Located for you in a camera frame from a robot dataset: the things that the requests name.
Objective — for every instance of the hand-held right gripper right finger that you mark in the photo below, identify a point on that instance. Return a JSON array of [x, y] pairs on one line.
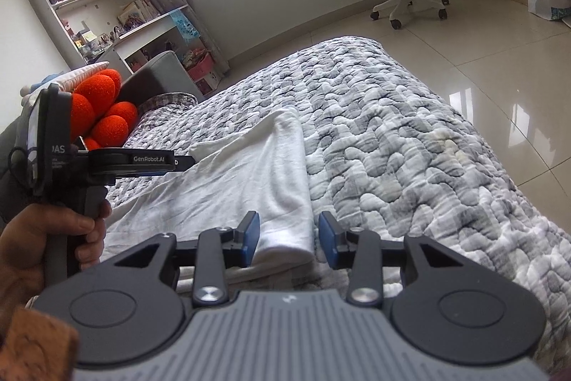
[[329, 240]]

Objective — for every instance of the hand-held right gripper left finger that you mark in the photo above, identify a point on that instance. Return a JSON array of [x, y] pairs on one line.
[[250, 240]]

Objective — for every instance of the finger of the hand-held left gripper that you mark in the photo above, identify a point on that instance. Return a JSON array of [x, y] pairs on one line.
[[185, 163]]

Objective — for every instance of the white fleecy garment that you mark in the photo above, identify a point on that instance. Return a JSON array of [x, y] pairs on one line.
[[250, 175]]

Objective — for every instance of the person's left forearm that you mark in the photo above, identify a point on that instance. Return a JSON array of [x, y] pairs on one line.
[[13, 294]]

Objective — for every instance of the person's left hand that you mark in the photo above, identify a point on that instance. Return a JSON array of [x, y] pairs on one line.
[[26, 247]]

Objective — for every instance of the orange pumpkin cushion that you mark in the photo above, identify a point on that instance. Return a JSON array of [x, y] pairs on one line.
[[111, 126]]

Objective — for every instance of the beige striped pillow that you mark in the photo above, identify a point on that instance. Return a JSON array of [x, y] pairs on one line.
[[84, 75]]

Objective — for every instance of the grey checked quilt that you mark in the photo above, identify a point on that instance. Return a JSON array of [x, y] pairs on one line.
[[424, 140]]

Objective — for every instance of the white bookshelf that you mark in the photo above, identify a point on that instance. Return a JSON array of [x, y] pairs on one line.
[[147, 23]]

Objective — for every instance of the brown fuzzy cloth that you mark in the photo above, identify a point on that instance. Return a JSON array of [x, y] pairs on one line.
[[35, 345]]

